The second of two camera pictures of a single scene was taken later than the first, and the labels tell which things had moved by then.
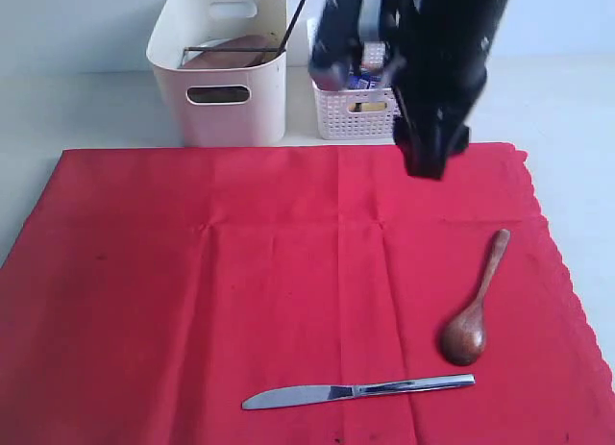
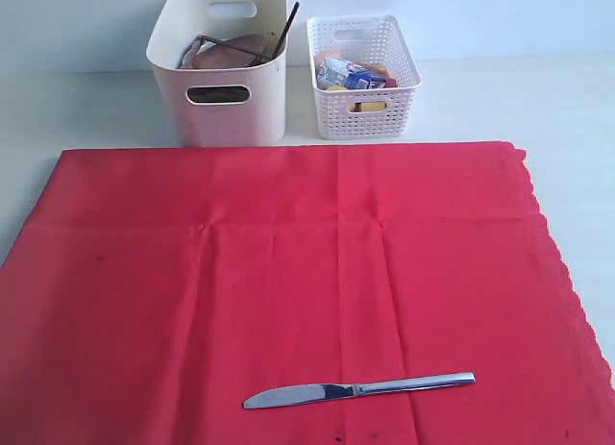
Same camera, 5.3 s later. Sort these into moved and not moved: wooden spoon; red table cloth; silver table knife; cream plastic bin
Moved: wooden spoon
Not moved: silver table knife; red table cloth; cream plastic bin
